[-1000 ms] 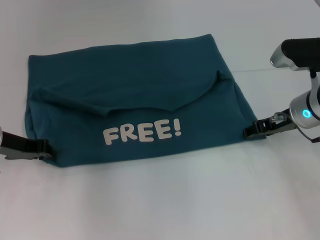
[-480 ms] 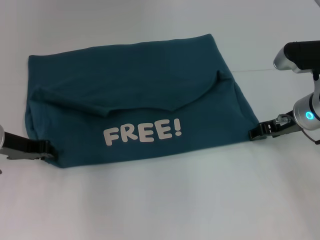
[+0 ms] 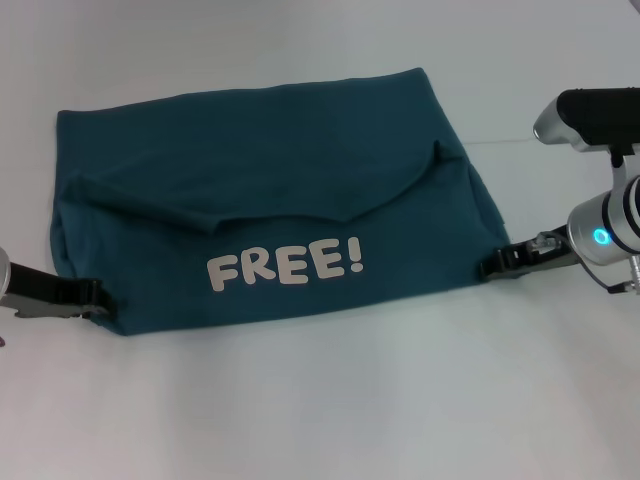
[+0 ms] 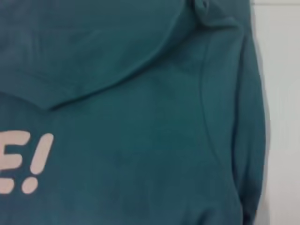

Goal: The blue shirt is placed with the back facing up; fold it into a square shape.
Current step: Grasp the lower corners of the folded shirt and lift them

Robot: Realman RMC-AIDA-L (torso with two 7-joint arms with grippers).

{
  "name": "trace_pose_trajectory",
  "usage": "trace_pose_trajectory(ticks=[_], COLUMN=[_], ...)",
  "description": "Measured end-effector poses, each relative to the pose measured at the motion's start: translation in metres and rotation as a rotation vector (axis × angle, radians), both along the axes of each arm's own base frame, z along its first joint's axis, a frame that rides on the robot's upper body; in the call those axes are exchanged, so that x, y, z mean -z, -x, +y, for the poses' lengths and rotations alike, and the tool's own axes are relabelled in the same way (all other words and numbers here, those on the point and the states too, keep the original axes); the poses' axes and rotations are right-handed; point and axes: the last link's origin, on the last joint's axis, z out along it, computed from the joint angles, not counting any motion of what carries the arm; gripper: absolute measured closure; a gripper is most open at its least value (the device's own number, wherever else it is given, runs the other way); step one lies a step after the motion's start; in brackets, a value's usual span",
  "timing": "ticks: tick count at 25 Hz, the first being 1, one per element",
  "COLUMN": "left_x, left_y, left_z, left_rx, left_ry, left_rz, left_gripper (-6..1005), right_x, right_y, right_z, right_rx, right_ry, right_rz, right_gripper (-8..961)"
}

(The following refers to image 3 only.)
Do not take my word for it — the teal blue shirt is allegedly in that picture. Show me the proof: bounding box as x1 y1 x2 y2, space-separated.
49 65 511 337

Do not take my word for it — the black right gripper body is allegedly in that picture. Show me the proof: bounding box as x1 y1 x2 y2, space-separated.
504 224 584 279

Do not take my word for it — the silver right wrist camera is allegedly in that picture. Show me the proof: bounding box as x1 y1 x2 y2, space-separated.
532 87 640 169

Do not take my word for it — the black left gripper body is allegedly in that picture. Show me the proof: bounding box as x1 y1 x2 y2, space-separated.
7 262 84 320

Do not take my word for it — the right wrist connector cable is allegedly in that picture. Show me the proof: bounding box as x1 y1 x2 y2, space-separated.
582 254 640 296

